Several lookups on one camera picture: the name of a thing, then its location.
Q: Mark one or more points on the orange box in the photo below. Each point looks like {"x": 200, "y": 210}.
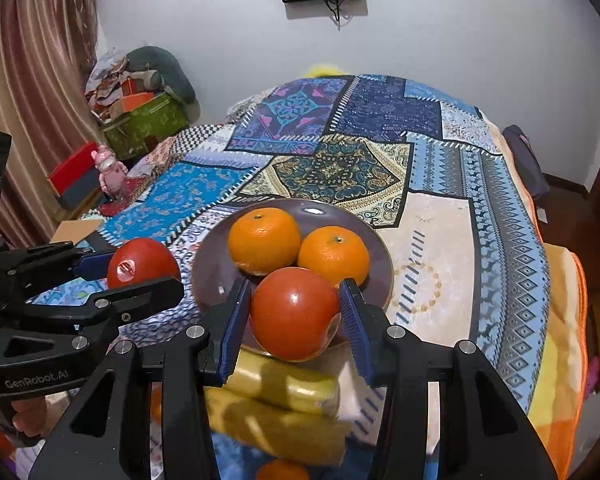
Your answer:
{"x": 136, "y": 102}

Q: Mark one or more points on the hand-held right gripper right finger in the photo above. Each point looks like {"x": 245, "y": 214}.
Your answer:
{"x": 355, "y": 330}

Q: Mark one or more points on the pile of printed cloths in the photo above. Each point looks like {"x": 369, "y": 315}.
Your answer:
{"x": 110, "y": 75}

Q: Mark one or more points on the yellow banana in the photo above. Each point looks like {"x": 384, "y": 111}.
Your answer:
{"x": 280, "y": 430}
{"x": 290, "y": 385}

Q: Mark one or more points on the dark purple bag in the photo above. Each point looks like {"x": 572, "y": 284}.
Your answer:
{"x": 527, "y": 160}

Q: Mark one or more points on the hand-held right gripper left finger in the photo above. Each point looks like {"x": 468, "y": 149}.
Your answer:
{"x": 232, "y": 340}

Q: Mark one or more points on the green laundry basket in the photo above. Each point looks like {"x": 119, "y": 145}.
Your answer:
{"x": 145, "y": 125}

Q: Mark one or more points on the red tomato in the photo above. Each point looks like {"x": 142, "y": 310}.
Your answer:
{"x": 145, "y": 260}
{"x": 295, "y": 315}

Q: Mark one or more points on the grey pillow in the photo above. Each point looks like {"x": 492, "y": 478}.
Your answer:
{"x": 170, "y": 67}

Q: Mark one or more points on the brown striped curtain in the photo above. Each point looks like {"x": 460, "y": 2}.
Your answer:
{"x": 30, "y": 85}

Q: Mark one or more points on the small orange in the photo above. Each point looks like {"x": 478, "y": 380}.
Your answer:
{"x": 282, "y": 471}

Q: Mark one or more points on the patchwork printed blanket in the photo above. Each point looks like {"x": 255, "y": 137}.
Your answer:
{"x": 430, "y": 170}

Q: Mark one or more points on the yellow plush cushion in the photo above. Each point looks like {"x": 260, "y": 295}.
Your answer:
{"x": 325, "y": 70}

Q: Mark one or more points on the dark grey box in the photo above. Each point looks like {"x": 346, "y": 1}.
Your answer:
{"x": 77, "y": 192}

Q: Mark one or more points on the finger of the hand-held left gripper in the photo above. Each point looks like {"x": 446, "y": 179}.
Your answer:
{"x": 95, "y": 266}
{"x": 150, "y": 295}

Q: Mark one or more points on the cardboard box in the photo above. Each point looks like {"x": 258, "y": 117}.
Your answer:
{"x": 75, "y": 232}

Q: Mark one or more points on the medium orange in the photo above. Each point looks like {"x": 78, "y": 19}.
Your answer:
{"x": 332, "y": 255}

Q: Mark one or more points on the brown round plate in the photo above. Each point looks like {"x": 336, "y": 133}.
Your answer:
{"x": 210, "y": 270}

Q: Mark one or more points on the orange fleece blanket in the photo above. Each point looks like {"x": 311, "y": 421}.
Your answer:
{"x": 560, "y": 310}

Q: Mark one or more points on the red box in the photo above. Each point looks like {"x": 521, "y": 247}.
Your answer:
{"x": 72, "y": 165}

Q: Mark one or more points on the large orange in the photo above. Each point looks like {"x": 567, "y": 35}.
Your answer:
{"x": 262, "y": 240}

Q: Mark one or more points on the person's left hand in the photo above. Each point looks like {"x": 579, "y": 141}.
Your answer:
{"x": 30, "y": 415}

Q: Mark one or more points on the pink toy figure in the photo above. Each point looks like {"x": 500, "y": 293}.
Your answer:
{"x": 112, "y": 175}

